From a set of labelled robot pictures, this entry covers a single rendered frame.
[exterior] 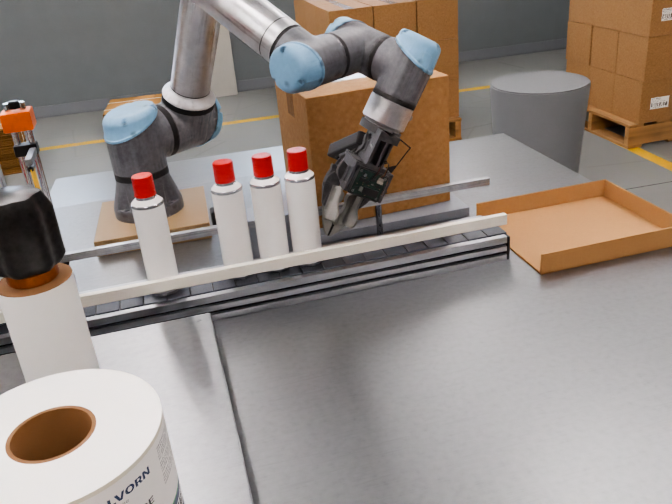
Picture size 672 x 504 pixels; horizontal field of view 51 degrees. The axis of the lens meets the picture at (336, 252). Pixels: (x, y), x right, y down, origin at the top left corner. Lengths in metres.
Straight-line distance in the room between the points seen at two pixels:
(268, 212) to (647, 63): 3.55
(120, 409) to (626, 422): 0.61
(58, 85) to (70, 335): 5.86
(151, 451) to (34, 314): 0.29
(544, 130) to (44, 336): 2.80
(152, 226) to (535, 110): 2.46
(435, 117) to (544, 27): 6.04
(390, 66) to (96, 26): 5.55
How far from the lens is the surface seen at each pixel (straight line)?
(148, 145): 1.54
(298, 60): 1.08
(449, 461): 0.89
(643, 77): 4.53
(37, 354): 0.92
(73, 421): 0.75
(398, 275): 1.26
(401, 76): 1.15
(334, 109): 1.38
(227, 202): 1.16
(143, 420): 0.70
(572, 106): 3.43
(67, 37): 6.64
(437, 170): 1.51
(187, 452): 0.87
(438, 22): 4.62
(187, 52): 1.52
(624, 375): 1.06
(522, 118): 3.40
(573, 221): 1.49
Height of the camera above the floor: 1.44
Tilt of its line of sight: 26 degrees down
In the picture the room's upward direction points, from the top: 5 degrees counter-clockwise
